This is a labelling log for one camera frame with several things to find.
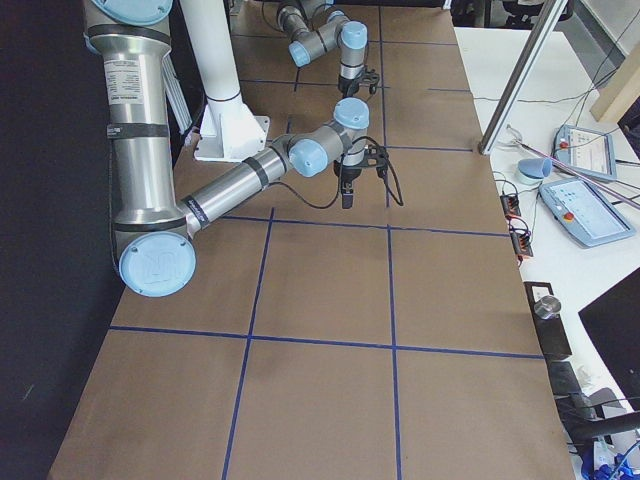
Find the near teach pendant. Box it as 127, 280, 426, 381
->
539, 179, 636, 248

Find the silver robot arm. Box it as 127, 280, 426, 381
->
276, 1, 368, 98
84, 1, 369, 297

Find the metal cylinder weight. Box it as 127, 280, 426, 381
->
533, 295, 562, 320

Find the black box under cylinder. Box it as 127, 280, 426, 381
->
524, 281, 572, 361

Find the far orange black adapter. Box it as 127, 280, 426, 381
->
500, 193, 521, 218

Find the white camera mast pole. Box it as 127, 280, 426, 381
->
180, 0, 241, 102

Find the wooden board leaning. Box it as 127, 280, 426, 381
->
591, 44, 640, 123

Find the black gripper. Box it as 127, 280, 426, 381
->
338, 76, 360, 98
333, 162, 362, 209

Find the aluminium frame post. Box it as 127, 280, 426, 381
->
478, 0, 568, 155

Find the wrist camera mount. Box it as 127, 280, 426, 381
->
363, 144, 389, 179
359, 67, 380, 95

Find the white mast base plate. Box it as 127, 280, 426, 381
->
195, 98, 270, 162

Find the teach pendant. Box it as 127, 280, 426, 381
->
553, 125, 617, 181
539, 179, 636, 248

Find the far teach pendant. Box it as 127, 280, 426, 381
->
553, 125, 617, 181

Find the black chair armrest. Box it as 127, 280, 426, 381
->
568, 411, 640, 440

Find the blue plastic parts pile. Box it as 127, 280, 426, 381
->
580, 441, 639, 480

